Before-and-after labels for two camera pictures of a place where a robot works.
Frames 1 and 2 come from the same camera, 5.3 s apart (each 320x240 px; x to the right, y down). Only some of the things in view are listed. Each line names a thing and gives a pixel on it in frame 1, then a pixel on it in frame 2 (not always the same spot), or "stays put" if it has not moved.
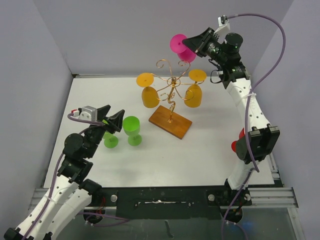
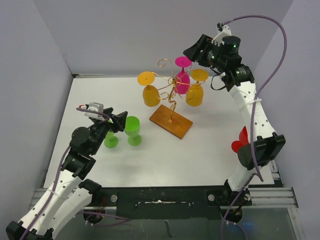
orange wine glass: [193, 96] stays put
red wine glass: [233, 145] stays put
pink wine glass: [185, 53] -> [182, 79]
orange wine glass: [150, 96] stays put
